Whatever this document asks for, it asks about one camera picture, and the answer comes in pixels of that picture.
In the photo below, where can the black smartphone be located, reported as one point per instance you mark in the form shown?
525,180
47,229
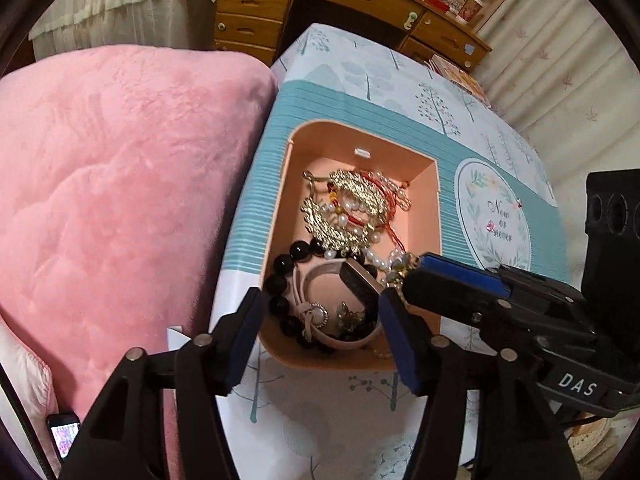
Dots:
65,437

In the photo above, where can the small pink charm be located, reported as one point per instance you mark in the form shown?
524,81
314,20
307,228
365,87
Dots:
493,226

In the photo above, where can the dark metal brooch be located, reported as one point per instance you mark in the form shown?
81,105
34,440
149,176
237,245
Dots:
352,317

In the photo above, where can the small gold earring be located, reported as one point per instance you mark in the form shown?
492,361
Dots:
398,266

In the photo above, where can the floral cover book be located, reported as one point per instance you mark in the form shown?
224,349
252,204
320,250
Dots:
460,77

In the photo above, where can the white quilt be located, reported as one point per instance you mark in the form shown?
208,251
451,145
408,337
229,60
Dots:
20,390

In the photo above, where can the pink jewelry box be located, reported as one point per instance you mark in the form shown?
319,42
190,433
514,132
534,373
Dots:
420,200

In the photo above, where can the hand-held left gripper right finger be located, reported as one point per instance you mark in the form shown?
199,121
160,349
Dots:
400,340

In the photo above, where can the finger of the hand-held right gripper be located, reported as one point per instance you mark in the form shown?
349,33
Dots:
450,300
465,272

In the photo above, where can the pink fleece blanket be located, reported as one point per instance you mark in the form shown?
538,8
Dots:
125,185

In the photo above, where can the white patterned curtain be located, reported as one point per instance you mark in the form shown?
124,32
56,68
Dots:
575,85

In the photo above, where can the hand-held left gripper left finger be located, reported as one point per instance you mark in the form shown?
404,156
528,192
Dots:
245,340

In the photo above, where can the wooden desk with drawers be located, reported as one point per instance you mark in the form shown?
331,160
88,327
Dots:
250,5

